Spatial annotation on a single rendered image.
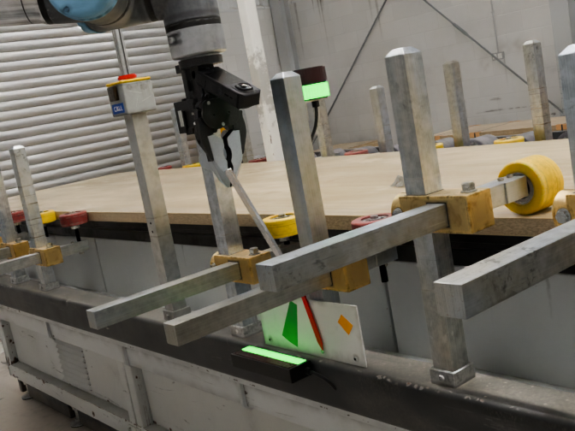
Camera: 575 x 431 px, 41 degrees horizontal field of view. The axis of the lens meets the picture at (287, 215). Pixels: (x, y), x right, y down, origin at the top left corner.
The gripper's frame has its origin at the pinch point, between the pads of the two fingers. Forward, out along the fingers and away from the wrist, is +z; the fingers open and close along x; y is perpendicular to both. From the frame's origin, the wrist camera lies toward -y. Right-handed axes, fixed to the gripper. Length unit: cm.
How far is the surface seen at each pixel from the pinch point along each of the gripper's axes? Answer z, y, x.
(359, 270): 16.7, -17.7, -8.3
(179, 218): 13, 58, -22
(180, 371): 45, 48, -9
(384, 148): 12, 77, -115
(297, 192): 3.7, -8.7, -6.1
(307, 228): 9.6, -9.7, -6.1
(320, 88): -11.8, -11.6, -12.1
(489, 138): 17, 68, -161
